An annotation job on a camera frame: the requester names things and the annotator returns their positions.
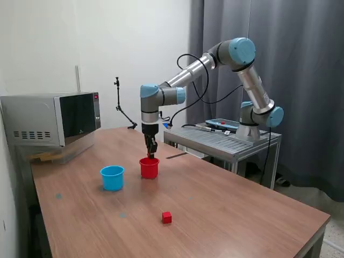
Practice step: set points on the black white shoe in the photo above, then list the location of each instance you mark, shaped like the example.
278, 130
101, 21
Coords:
283, 182

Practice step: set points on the grey metal robot stand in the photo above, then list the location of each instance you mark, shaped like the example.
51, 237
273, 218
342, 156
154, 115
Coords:
215, 139

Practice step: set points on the silver blue UR5e robot arm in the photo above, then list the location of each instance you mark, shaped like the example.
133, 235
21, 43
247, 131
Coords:
188, 72

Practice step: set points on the wooden block stack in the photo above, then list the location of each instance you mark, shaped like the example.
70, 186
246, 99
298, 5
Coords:
45, 157

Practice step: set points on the silver microwave oven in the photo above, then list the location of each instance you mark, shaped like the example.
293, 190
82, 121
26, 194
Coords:
32, 115

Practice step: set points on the white thin pole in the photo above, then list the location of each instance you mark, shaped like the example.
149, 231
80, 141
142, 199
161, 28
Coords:
78, 79

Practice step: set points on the blue teach pendant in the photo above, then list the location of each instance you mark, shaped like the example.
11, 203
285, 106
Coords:
215, 123

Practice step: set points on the grey curtain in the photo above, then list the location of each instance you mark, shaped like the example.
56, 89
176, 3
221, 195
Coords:
317, 53

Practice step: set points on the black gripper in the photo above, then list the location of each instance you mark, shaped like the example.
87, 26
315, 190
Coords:
150, 129

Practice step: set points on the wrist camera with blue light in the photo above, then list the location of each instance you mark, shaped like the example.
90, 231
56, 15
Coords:
168, 125

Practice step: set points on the blue plastic cup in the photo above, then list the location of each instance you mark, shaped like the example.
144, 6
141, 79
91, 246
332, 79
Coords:
112, 182

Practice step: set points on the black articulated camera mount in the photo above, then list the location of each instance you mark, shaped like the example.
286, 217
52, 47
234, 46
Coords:
118, 99

